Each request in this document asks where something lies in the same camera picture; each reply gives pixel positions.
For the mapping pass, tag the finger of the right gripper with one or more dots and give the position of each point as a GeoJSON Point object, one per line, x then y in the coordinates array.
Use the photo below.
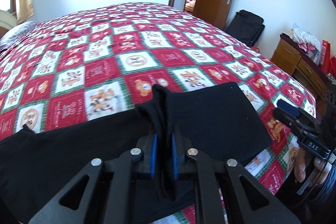
{"type": "Point", "coordinates": [291, 121]}
{"type": "Point", "coordinates": [288, 112]}

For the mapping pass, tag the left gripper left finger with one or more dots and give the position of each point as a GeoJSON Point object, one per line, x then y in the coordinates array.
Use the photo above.
{"type": "Point", "coordinates": [103, 191]}

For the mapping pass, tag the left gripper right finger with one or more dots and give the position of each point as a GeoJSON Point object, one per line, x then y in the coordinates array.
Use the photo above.
{"type": "Point", "coordinates": [225, 192]}

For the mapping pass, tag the black pants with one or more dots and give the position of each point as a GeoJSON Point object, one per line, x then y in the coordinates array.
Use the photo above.
{"type": "Point", "coordinates": [218, 120]}

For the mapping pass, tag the person right hand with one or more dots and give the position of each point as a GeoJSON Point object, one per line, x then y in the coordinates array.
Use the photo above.
{"type": "Point", "coordinates": [301, 167]}

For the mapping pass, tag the wooden dresser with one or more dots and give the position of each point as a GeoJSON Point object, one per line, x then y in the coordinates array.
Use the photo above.
{"type": "Point", "coordinates": [294, 61]}

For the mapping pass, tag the red gift bag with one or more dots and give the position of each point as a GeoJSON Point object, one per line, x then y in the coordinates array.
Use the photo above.
{"type": "Point", "coordinates": [325, 56]}

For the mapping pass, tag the floral fabric bundle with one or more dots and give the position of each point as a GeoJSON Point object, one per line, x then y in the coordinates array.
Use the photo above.
{"type": "Point", "coordinates": [307, 42]}

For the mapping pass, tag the red patchwork bedspread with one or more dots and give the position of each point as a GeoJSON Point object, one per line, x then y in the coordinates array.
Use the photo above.
{"type": "Point", "coordinates": [95, 63]}

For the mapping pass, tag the grey striped pillow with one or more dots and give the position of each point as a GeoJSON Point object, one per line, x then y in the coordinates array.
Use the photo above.
{"type": "Point", "coordinates": [12, 36]}

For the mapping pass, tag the cream wooden headboard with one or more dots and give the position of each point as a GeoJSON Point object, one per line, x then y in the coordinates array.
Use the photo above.
{"type": "Point", "coordinates": [7, 22]}

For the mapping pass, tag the black bag by wall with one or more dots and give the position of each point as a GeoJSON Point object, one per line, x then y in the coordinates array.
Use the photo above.
{"type": "Point", "coordinates": [246, 27]}

